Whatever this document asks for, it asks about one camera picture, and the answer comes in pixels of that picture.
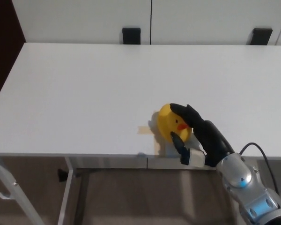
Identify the small black floor object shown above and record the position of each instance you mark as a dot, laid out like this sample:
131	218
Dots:
62	175

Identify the yellow rubber duck toy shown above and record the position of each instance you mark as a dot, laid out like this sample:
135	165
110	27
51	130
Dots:
166	119

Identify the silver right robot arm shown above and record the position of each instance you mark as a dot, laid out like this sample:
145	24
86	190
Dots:
238	175

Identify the black cabinet foot bracket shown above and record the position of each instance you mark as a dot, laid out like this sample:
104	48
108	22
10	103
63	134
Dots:
261	37
131	36

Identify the white slanted desk leg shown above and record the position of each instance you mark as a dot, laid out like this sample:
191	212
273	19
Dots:
67	187

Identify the white desk apron panel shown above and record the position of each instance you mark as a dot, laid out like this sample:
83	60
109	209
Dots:
164	163
107	162

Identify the white cabinet door panel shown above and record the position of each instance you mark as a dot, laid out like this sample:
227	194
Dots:
84	16
208	16

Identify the white hook on leg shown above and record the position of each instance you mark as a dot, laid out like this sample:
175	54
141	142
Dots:
4	196

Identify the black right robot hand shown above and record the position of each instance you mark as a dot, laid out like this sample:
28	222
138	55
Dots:
210	140

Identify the white desk leg with hook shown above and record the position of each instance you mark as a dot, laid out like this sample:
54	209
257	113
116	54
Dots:
11	187

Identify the dark brown door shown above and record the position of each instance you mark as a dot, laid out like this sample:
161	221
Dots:
4	47

